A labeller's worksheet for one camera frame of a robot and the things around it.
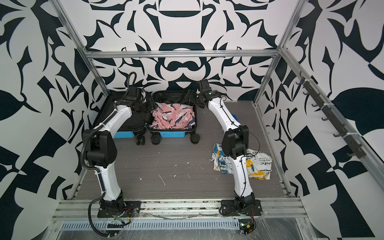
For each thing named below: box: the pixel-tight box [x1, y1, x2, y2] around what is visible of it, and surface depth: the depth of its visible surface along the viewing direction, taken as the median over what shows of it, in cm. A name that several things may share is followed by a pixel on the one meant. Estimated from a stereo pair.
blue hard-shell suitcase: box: [93, 89, 200, 146], surface depth 101 cm
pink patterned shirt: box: [149, 102, 196, 130], surface depth 104 cm
